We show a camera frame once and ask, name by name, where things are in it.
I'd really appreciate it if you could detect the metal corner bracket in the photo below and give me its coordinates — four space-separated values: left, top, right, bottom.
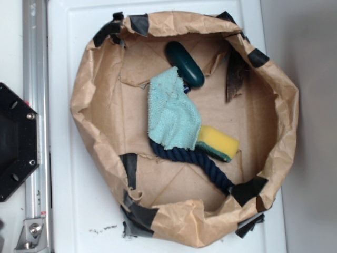
14 218 44 252

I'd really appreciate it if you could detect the aluminium frame rail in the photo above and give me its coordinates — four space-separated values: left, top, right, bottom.
23 1 54 252

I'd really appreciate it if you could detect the white plastic tray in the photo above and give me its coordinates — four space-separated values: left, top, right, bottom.
46 0 288 253

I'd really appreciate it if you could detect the brown paper bin liner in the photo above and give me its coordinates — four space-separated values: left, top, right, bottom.
70 11 299 248

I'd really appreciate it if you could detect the yellow green sponge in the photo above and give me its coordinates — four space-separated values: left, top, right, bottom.
195 125 240 162

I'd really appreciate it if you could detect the dark blue twisted rope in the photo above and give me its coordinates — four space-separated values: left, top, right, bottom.
148 77 234 197

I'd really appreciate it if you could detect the dark green oval case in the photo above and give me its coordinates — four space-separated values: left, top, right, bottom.
165 41 205 89

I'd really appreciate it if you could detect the light blue terry cloth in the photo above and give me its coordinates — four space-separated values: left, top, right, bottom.
148 67 202 150

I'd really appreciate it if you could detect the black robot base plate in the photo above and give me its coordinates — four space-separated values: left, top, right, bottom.
1 83 39 202

